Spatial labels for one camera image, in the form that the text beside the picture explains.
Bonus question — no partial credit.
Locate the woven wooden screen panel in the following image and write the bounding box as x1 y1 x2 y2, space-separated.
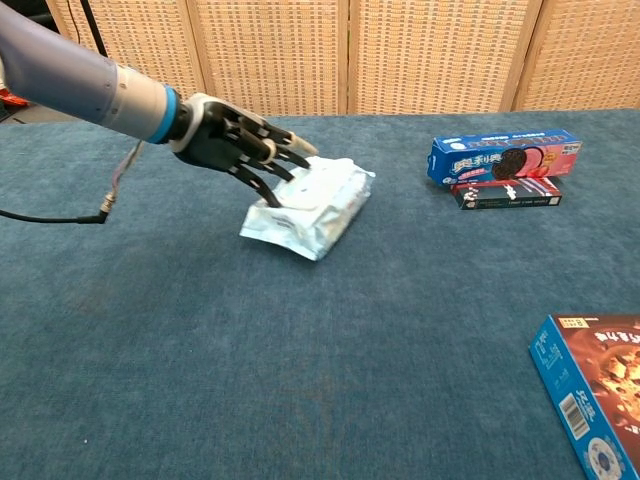
346 0 545 116
512 0 640 112
187 0 350 119
45 0 207 101

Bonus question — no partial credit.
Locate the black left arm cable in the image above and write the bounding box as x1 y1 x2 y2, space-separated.
0 139 146 225

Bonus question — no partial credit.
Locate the black office chair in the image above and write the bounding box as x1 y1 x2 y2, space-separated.
14 0 56 26

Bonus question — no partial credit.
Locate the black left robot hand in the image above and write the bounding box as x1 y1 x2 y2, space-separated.
169 92 320 209

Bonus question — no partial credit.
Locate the blue chocolate cookie box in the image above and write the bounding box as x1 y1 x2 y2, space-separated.
528 313 640 480

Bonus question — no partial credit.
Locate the small dark flat box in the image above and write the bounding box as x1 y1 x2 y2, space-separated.
449 176 563 211

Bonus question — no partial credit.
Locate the blue pink Oreo cookie box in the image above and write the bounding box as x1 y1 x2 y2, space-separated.
426 128 584 187

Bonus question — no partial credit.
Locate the black tripod stand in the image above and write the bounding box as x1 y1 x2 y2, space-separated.
79 0 109 57

